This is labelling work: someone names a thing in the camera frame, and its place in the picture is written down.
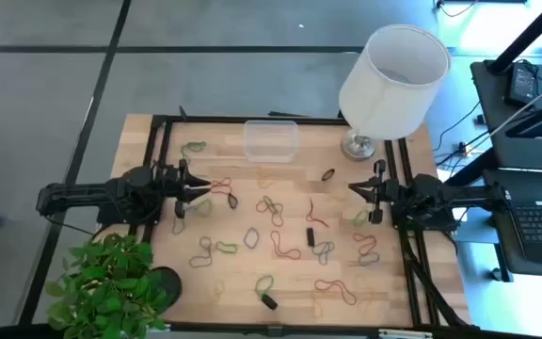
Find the small black block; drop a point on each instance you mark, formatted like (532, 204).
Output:
(310, 237)

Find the black diagonal pole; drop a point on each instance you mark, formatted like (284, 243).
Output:
(473, 167)
(530, 33)

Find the green potted plant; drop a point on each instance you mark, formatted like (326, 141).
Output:
(106, 287)

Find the black desk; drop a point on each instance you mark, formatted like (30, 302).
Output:
(492, 117)

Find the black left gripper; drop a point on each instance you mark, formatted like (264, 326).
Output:
(170, 181)

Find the wide black rubber band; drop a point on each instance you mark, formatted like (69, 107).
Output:
(323, 178)
(269, 301)
(232, 201)

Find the black power adapter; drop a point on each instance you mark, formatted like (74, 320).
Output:
(521, 85)

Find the white shade table lamp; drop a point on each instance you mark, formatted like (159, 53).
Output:
(393, 89)

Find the red rubber band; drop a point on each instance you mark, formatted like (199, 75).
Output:
(273, 240)
(367, 237)
(310, 209)
(219, 190)
(334, 282)
(278, 219)

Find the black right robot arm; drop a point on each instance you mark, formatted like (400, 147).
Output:
(464, 195)

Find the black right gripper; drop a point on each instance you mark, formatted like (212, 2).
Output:
(384, 190)

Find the white bracket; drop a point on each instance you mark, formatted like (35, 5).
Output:
(405, 334)

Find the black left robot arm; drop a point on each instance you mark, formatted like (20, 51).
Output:
(78, 195)

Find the green rubber band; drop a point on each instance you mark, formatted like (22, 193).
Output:
(226, 248)
(206, 203)
(267, 201)
(359, 217)
(199, 144)
(258, 285)

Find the thin white rod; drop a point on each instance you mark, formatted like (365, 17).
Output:
(511, 120)

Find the black laptop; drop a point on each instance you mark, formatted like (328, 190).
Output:
(541, 223)

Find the clear plastic bin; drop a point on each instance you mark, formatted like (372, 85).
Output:
(271, 141)

